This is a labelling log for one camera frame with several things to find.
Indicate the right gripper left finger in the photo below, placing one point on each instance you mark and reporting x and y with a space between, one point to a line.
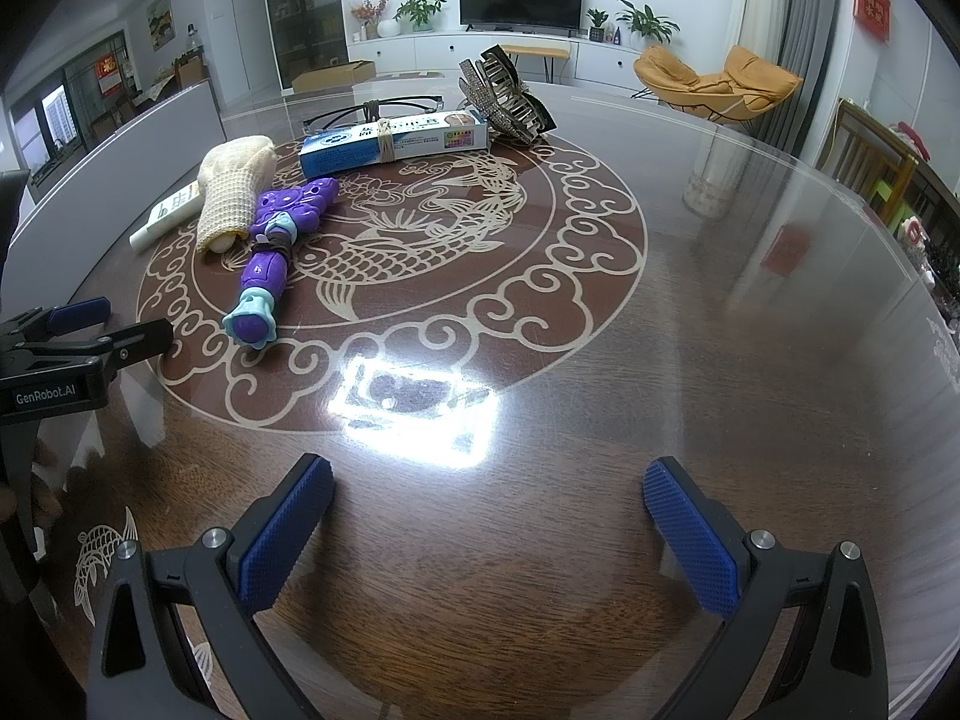
141 665

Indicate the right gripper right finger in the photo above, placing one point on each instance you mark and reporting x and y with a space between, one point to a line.
834 664

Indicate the black frame eyeglasses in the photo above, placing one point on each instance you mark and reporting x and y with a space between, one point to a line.
372 111

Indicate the potted green plant right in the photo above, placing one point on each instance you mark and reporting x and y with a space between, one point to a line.
646 23

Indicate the red wall decoration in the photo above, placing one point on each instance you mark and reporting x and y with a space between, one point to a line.
875 16

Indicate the white sunscreen tube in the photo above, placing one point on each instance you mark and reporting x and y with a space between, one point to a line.
169 213

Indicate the red flower vase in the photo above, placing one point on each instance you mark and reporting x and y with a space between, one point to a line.
368 13

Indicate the yellow lounge chair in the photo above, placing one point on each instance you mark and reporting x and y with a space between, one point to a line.
745 88

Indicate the potted green plant left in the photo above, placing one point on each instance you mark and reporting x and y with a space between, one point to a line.
419 14

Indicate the wooden bench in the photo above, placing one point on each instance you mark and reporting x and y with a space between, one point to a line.
550 58

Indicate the grey storage bin wall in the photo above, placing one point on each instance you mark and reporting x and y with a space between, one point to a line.
81 216

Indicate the blue white toothpaste box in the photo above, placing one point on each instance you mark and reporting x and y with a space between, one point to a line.
390 140

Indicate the cream mesh bath glove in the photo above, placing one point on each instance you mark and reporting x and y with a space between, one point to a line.
231 178

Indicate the purple toy gun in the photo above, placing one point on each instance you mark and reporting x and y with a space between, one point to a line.
283 217

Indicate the dark glass display cabinet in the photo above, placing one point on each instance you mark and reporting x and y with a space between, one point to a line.
307 35

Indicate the potted green plant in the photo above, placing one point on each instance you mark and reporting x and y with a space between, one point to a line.
419 14
646 23

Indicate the grey white curtain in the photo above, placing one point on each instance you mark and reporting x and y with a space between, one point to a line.
796 35

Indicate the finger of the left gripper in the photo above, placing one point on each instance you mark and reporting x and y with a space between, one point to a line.
105 348
39 325

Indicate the wooden dining chair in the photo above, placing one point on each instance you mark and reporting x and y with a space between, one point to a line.
868 158

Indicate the cardboard box on floor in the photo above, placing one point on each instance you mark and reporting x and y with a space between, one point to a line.
336 76

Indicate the small potted plant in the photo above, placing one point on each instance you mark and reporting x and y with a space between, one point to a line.
597 20

